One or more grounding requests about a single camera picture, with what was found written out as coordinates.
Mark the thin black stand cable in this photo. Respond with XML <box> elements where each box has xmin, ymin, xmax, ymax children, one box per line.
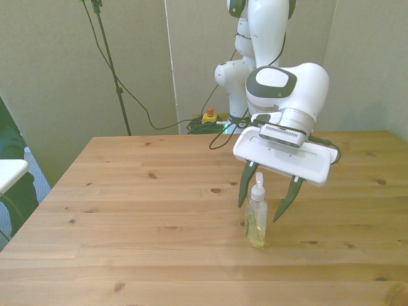
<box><xmin>83</xmin><ymin>0</ymin><xmax>205</xmax><ymax>131</ymax></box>

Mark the white flat board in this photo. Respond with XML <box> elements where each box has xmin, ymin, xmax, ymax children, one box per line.
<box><xmin>0</xmin><ymin>159</ymin><xmax>30</xmax><ymax>194</ymax></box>

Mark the person in dark clothes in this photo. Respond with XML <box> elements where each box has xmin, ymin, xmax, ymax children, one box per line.
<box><xmin>0</xmin><ymin>96</ymin><xmax>40</xmax><ymax>239</ymax></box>

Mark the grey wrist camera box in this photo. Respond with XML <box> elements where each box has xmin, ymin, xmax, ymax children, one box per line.
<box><xmin>258</xmin><ymin>124</ymin><xmax>308</xmax><ymax>149</ymax></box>

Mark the coiled green cable bundle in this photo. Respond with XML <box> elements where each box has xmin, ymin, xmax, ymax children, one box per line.
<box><xmin>186</xmin><ymin>117</ymin><xmax>231</xmax><ymax>135</ymax></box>

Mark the clear sanitizer pump bottle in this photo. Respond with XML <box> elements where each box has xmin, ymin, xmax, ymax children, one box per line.
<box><xmin>244</xmin><ymin>171</ymin><xmax>269</xmax><ymax>250</ymax></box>

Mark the white partition edge strip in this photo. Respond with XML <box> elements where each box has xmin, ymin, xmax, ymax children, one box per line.
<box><xmin>163</xmin><ymin>0</ymin><xmax>180</xmax><ymax>135</ymax></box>

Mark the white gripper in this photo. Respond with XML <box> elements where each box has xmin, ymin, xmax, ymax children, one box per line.
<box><xmin>232</xmin><ymin>127</ymin><xmax>339</xmax><ymax>224</ymax></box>

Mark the black camera stand pole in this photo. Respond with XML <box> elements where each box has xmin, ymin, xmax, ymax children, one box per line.
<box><xmin>76</xmin><ymin>0</ymin><xmax>133</xmax><ymax>136</ymax></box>

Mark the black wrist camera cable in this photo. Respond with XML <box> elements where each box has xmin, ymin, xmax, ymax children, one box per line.
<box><xmin>208</xmin><ymin>113</ymin><xmax>342</xmax><ymax>165</ymax></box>

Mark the yellow emergency stop box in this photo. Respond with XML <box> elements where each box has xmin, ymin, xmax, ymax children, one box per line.
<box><xmin>201</xmin><ymin>107</ymin><xmax>219</xmax><ymax>126</ymax></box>

